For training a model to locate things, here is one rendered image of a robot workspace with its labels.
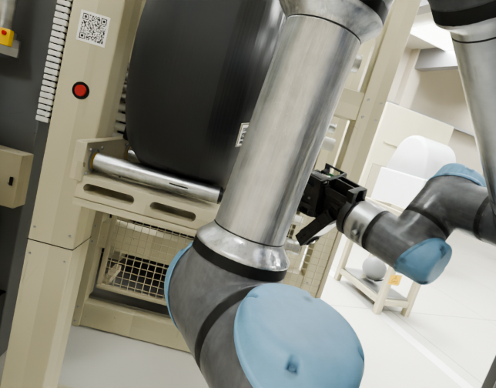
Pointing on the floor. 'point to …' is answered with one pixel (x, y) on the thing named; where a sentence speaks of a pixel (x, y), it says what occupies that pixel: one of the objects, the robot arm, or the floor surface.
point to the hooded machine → (410, 169)
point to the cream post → (105, 127)
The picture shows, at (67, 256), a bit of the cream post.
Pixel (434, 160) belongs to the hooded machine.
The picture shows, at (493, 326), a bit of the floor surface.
